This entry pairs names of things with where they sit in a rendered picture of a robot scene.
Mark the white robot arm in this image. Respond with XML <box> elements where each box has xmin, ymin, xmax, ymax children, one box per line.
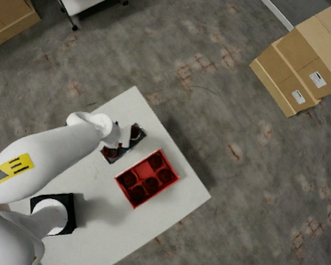
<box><xmin>0</xmin><ymin>112</ymin><xmax>132</xmax><ymax>265</ymax></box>

